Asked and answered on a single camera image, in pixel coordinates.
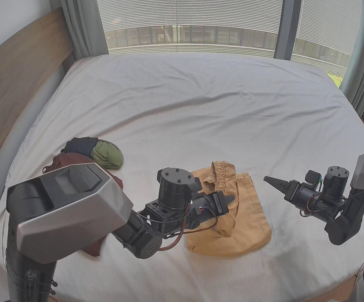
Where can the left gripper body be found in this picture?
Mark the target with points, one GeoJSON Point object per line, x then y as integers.
{"type": "Point", "coordinates": [205, 211]}

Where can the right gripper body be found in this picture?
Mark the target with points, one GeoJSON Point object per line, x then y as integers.
{"type": "Point", "coordinates": [304, 197]}

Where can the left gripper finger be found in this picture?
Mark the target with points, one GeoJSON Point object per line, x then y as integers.
{"type": "Point", "coordinates": [230, 200]}

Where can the tan shorts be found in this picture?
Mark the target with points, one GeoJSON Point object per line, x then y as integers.
{"type": "Point", "coordinates": [248, 225]}

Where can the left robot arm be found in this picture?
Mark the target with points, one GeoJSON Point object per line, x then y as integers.
{"type": "Point", "coordinates": [68, 206]}

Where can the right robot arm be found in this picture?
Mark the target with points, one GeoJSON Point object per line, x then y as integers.
{"type": "Point", "coordinates": [345, 222]}

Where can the bed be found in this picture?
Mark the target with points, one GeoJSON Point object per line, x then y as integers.
{"type": "Point", "coordinates": [185, 105]}

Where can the green garment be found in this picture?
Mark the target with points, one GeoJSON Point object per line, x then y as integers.
{"type": "Point", "coordinates": [108, 156]}

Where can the black garment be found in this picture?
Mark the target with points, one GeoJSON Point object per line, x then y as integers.
{"type": "Point", "coordinates": [78, 146]}

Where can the brown garment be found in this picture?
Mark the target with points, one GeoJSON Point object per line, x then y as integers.
{"type": "Point", "coordinates": [72, 160]}

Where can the window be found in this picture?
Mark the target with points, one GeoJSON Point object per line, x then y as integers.
{"type": "Point", "coordinates": [185, 11]}

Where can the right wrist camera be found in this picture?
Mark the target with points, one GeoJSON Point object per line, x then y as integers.
{"type": "Point", "coordinates": [313, 177]}

